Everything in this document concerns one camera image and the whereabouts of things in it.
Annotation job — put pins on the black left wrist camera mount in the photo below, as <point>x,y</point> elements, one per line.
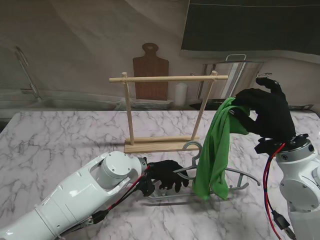
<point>147,187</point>

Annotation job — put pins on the grey plastic clothes hanger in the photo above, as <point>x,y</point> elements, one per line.
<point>240,175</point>

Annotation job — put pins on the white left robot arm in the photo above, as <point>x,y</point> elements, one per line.
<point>70,195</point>

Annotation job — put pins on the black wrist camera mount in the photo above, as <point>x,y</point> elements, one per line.
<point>147,187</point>
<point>266,146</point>

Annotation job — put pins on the green microfibre towel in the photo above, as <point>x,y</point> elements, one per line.
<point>215,150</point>

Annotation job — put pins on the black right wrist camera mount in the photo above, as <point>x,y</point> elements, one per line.
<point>266,146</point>

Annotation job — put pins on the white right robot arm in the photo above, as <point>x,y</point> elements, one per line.
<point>300,170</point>

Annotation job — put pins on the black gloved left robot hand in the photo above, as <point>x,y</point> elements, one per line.
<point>167,172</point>

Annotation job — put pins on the wooden drying rack stand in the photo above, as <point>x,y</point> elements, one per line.
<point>160,147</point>

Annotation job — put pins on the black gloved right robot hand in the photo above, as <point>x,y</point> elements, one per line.
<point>270,112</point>

